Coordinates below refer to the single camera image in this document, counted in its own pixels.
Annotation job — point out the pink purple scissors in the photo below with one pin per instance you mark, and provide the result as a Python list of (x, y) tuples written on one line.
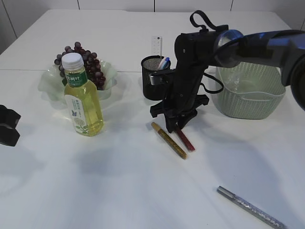
[(161, 63)]

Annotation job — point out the black mesh pen holder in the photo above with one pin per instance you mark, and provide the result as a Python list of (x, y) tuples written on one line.
[(151, 92)]

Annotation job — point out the pale green wavy plate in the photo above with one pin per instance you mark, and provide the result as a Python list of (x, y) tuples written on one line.
[(51, 83)]

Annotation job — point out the blue scissors with cover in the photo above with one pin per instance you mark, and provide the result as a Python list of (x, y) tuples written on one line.
[(165, 63)]

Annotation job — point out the clear plastic ruler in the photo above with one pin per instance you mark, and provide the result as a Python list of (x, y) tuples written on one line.
[(157, 42)]

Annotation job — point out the silver blue right wrist camera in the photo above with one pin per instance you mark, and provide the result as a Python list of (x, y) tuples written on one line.
[(162, 77)]

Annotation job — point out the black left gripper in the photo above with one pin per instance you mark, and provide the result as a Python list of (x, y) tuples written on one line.
[(8, 121)]

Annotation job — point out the gold glitter pen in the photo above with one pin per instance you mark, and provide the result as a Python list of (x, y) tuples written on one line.
[(181, 153)]

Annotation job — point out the silver glitter pen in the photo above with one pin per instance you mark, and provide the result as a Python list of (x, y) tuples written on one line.
[(251, 209)]

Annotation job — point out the green woven plastic basket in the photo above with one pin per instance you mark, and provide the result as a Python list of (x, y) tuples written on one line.
[(259, 94)]

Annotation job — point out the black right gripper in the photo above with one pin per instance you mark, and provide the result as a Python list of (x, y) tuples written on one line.
[(195, 52)]

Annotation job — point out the red glitter pen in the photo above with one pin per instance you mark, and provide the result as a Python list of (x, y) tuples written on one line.
[(184, 139)]

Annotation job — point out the clear plastic sheet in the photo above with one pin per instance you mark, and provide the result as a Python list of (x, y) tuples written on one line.
[(233, 81)]

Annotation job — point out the purple artificial grape bunch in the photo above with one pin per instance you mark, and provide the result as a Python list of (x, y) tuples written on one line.
[(92, 65)]

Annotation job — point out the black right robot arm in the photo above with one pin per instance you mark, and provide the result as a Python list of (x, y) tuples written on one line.
[(282, 49)]

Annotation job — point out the yellow tea bottle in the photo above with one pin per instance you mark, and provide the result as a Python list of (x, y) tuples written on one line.
[(81, 97)]

